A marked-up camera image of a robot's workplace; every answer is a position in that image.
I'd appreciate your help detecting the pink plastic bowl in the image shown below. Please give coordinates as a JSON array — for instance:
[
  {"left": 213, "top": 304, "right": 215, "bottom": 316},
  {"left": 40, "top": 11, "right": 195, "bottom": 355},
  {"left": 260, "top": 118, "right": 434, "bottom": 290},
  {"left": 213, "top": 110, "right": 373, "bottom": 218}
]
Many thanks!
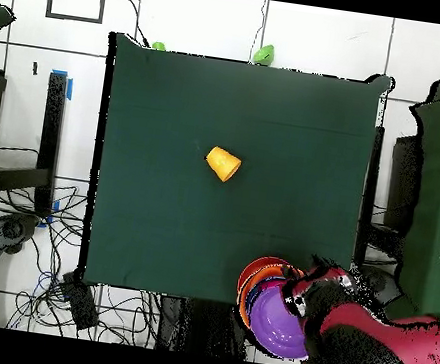
[{"left": 256, "top": 275, "right": 287, "bottom": 298}]

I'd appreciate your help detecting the purple plastic bowl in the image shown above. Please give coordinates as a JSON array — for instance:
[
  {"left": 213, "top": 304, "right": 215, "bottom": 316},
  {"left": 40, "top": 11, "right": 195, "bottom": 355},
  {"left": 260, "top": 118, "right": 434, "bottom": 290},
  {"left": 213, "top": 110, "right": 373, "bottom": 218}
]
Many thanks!
[{"left": 243, "top": 283, "right": 319, "bottom": 363}]

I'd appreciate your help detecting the red-orange plastic bowl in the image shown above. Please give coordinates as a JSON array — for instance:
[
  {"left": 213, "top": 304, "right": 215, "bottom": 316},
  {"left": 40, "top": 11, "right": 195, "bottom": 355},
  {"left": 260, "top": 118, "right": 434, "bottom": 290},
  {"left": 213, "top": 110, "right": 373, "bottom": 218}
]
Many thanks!
[{"left": 236, "top": 252, "right": 292, "bottom": 301}]

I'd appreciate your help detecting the blue plastic bowl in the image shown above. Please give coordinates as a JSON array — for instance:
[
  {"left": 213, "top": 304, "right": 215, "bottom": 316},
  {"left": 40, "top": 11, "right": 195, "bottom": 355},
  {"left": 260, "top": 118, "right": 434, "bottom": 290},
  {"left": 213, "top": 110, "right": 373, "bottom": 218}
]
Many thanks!
[{"left": 243, "top": 283, "right": 262, "bottom": 317}]

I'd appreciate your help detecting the large orange plastic bowl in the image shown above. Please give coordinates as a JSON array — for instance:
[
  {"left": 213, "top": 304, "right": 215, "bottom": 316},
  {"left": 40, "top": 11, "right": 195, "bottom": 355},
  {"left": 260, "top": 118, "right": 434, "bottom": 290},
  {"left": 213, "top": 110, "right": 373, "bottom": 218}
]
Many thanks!
[{"left": 234, "top": 259, "right": 294, "bottom": 334}]

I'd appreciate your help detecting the orange plastic cup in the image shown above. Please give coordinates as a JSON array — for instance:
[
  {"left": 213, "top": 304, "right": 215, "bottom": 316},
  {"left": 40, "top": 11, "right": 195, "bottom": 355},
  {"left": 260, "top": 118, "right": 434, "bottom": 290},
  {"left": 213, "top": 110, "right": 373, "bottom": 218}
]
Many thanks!
[{"left": 201, "top": 144, "right": 245, "bottom": 185}]

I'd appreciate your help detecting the black wheeled base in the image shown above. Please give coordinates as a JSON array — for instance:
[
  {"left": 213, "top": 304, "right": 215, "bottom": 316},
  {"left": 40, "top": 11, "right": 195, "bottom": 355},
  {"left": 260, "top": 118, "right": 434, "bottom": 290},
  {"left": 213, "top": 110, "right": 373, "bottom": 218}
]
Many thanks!
[
  {"left": 0, "top": 210, "right": 42, "bottom": 260},
  {"left": 356, "top": 264, "right": 407, "bottom": 307}
]

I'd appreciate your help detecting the dark green tablecloth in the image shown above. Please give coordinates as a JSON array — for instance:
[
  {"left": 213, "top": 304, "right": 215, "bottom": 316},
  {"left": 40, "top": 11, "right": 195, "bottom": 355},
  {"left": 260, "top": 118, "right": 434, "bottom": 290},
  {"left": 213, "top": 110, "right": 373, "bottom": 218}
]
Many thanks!
[{"left": 74, "top": 30, "right": 396, "bottom": 326}]

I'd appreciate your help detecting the small green plastic bowl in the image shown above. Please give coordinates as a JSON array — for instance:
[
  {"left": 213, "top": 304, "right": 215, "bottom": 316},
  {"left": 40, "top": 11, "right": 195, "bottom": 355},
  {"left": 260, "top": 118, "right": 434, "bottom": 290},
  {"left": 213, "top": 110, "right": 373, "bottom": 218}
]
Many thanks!
[{"left": 251, "top": 41, "right": 277, "bottom": 67}]

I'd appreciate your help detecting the black power brick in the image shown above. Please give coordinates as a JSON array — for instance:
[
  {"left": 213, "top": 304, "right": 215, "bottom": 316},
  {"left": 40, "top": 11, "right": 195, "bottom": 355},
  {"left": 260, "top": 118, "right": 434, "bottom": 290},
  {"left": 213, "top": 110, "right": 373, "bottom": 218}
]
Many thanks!
[{"left": 53, "top": 270, "right": 106, "bottom": 333}]

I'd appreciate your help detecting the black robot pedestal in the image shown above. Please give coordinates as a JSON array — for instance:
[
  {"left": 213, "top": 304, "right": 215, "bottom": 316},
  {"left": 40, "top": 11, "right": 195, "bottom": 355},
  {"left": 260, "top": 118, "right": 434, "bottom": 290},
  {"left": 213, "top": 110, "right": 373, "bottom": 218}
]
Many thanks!
[{"left": 153, "top": 294, "right": 256, "bottom": 363}]

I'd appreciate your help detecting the tangle of black floor cables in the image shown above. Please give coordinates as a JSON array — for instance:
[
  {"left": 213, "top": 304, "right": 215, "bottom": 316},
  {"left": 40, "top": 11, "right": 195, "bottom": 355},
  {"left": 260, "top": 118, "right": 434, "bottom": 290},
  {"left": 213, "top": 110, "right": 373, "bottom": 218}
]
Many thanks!
[{"left": 0, "top": 174, "right": 178, "bottom": 350}]

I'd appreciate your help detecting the black frame stand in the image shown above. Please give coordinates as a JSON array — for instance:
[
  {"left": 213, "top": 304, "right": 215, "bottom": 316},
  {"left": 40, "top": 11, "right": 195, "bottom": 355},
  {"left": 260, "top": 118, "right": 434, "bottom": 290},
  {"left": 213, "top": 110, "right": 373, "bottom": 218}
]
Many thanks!
[{"left": 0, "top": 63, "right": 73, "bottom": 220}]

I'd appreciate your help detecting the thin black floor cable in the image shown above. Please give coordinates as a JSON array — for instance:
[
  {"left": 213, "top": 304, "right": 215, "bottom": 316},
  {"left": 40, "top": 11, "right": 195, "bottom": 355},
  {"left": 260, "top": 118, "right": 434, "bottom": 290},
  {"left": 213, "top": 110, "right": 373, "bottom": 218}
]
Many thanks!
[{"left": 114, "top": 0, "right": 157, "bottom": 49}]

